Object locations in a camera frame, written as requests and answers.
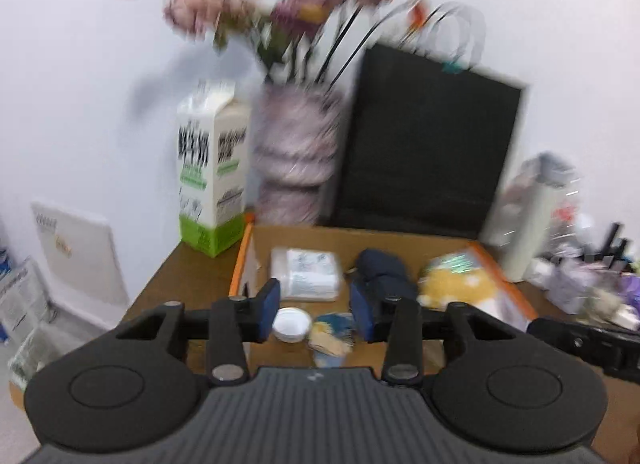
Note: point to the dark blue zipper pouch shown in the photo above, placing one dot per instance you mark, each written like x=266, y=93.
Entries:
x=383, y=276

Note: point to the black paper bag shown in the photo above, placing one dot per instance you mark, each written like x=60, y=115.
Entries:
x=425, y=150

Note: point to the white thermos bottle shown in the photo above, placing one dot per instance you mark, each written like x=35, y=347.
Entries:
x=534, y=214

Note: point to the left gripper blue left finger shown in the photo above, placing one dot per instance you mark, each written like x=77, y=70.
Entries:
x=245, y=319

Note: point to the white paper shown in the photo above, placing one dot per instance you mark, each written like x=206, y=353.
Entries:
x=331, y=339

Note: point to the teal binder clip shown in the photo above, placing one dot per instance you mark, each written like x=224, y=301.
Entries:
x=452, y=68

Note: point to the small white cup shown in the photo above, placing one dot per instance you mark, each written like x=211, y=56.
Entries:
x=291, y=325

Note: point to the white green milk carton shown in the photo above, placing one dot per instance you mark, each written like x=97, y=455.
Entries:
x=212, y=158

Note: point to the purple marbled vase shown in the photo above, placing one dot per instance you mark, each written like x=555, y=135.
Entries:
x=294, y=147

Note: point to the white translucent plastic box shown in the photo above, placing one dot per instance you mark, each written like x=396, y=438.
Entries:
x=306, y=275

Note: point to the white wall heater panel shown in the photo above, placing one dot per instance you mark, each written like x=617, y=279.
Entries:
x=80, y=252

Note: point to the white and tan plush toy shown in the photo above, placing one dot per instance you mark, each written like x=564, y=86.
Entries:
x=445, y=281

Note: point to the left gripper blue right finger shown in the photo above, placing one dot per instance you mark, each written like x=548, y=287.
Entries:
x=374, y=318

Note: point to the red cardboard box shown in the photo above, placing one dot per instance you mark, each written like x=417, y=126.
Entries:
x=341, y=295

